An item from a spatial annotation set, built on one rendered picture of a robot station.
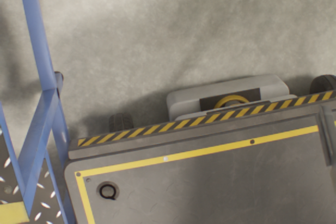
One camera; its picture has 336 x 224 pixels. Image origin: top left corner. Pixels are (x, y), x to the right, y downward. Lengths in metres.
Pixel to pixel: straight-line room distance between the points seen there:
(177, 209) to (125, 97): 0.35
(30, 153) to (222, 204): 0.39
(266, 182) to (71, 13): 0.56
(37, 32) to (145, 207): 0.41
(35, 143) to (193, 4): 0.53
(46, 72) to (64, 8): 0.17
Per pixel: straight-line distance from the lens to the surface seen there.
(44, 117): 0.99
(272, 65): 1.31
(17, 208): 0.72
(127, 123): 1.17
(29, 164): 0.81
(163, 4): 1.23
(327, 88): 1.23
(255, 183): 1.04
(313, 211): 1.12
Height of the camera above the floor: 1.21
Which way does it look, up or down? 70 degrees down
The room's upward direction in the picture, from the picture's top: 164 degrees clockwise
